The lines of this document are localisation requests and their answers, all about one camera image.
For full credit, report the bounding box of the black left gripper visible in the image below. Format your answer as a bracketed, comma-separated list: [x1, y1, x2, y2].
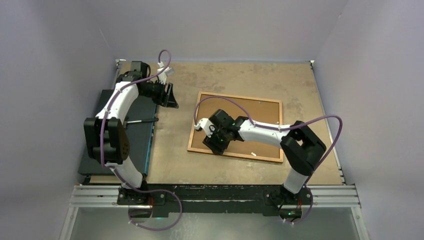
[140, 79, 178, 108]

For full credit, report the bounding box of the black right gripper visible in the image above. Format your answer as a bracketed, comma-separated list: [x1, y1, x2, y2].
[203, 125, 231, 156]

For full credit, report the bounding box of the orange wooden picture frame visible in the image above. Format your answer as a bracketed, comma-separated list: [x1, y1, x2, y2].
[187, 91, 285, 164]

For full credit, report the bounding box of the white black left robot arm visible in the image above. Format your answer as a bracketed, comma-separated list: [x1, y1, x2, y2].
[83, 61, 179, 205]

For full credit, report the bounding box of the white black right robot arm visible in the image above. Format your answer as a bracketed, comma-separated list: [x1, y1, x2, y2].
[194, 109, 327, 204]

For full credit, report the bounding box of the dark box with blue edge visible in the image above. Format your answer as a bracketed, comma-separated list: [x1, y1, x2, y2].
[78, 96, 157, 176]

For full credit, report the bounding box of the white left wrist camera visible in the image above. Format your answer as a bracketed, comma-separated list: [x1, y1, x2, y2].
[157, 61, 175, 85]

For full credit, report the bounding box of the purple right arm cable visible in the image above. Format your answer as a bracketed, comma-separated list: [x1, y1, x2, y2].
[193, 95, 344, 226]

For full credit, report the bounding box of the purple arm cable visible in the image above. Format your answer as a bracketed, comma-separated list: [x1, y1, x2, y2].
[193, 95, 344, 226]
[99, 49, 184, 233]

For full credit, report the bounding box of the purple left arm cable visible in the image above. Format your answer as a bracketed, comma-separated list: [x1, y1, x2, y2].
[99, 49, 184, 233]

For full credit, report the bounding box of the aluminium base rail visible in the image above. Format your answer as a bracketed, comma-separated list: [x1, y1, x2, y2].
[69, 184, 360, 208]

